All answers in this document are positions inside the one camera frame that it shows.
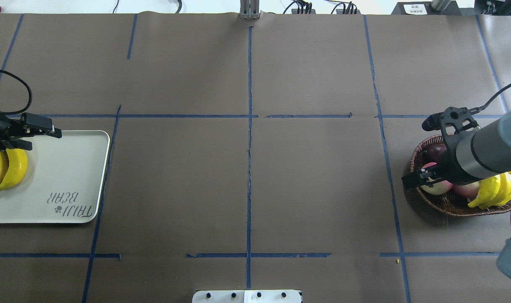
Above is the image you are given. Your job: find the pink green apple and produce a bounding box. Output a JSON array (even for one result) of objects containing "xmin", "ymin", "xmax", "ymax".
[{"xmin": 419, "ymin": 181, "xmax": 454, "ymax": 195}]

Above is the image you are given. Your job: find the dark red apple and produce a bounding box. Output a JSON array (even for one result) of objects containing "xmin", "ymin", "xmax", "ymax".
[{"xmin": 422, "ymin": 143, "xmax": 446, "ymax": 163}]

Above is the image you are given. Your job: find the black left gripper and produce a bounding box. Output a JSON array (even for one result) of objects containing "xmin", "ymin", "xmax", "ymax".
[{"xmin": 0, "ymin": 111, "xmax": 62, "ymax": 152}]

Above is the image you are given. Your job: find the cream bear tray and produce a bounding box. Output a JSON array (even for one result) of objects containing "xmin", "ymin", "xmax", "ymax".
[{"xmin": 0, "ymin": 130, "xmax": 110, "ymax": 224}]

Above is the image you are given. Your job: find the black orange connector block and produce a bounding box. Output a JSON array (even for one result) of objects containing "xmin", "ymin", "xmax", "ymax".
[{"xmin": 283, "ymin": 0, "xmax": 314, "ymax": 15}]

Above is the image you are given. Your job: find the black label box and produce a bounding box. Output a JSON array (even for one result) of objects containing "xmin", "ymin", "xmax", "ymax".
[{"xmin": 391, "ymin": 0, "xmax": 462, "ymax": 16}]

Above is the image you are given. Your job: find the aluminium frame post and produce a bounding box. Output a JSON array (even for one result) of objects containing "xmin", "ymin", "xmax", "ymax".
[{"xmin": 239, "ymin": 0, "xmax": 261, "ymax": 20}]

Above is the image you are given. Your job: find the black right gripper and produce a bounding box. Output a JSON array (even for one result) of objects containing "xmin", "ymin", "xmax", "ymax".
[{"xmin": 401, "ymin": 135, "xmax": 462, "ymax": 190}]

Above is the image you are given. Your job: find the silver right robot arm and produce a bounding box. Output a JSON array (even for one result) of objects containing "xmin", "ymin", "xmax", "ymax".
[{"xmin": 402, "ymin": 109, "xmax": 511, "ymax": 190}]

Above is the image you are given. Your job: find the woven wicker basket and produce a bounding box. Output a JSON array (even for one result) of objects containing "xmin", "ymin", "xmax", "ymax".
[{"xmin": 405, "ymin": 135, "xmax": 511, "ymax": 218}]

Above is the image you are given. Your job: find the white camera post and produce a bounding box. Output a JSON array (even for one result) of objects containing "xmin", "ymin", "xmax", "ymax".
[{"xmin": 192, "ymin": 290, "xmax": 303, "ymax": 303}]

